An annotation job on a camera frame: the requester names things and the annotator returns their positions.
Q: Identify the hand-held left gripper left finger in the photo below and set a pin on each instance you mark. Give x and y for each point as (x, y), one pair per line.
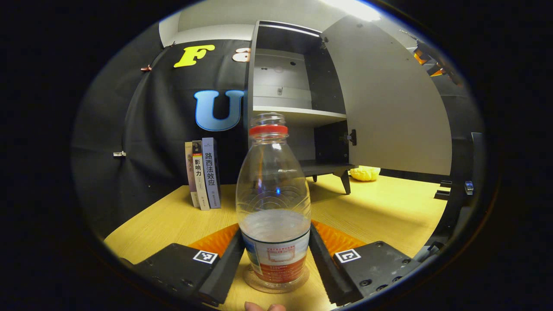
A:
(224, 268)

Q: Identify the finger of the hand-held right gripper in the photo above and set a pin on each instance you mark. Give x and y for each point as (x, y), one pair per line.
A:
(437, 71)
(421, 56)

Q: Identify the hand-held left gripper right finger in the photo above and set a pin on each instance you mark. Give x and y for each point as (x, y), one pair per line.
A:
(330, 268)

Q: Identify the beige cabinet door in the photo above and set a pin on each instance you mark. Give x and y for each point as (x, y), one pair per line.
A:
(389, 99)

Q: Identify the clear plastic bottle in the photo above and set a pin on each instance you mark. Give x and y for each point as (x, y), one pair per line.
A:
(273, 194)

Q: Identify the grey cabinet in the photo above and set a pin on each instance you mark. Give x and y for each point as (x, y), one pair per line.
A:
(281, 73)

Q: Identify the white book with portrait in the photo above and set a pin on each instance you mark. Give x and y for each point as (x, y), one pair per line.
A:
(199, 177)

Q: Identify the grey book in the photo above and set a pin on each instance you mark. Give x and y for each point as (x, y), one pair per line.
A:
(211, 172)

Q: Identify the yellow bumpy toy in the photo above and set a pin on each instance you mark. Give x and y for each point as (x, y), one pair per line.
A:
(365, 173)

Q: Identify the beige book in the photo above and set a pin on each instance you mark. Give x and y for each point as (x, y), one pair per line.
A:
(189, 172)

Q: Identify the black backdrop cloth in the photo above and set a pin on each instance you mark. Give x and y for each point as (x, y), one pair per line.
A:
(129, 129)

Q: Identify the copper clip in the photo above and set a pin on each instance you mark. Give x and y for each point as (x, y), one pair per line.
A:
(146, 68)

